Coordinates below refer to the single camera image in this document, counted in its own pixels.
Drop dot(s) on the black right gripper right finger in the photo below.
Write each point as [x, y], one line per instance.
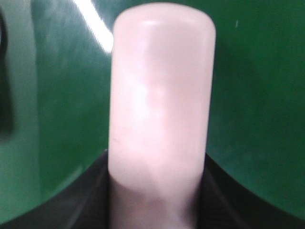
[225, 204]

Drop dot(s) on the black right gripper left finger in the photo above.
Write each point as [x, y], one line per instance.
[84, 204]

